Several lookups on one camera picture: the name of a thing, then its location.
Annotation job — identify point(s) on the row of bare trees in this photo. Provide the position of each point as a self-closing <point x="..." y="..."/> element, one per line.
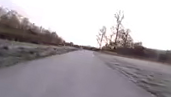
<point x="13" y="25"/>

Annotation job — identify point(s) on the frosty grass verge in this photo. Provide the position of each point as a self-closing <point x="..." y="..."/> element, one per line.
<point x="8" y="52"/>

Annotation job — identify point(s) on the clump of bare trees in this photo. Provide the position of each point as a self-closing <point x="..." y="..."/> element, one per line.
<point x="117" y="30"/>

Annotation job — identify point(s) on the frosty grass field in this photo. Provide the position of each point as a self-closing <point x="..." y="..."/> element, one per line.
<point x="156" y="77"/>

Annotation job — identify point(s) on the grey asphalt path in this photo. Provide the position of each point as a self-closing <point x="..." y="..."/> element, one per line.
<point x="77" y="83"/>

